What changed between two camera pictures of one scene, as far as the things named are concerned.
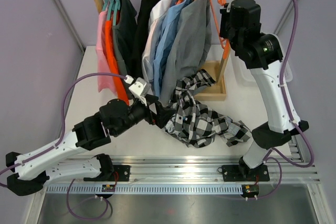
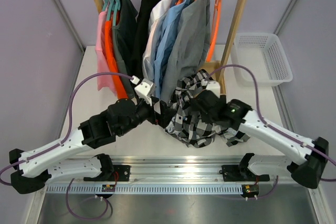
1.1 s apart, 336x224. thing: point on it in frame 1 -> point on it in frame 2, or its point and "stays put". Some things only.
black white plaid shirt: [195, 124] stays put
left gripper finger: [164, 114] stays put
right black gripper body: [227, 32] -> [206, 117]
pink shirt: [105, 83] stays put
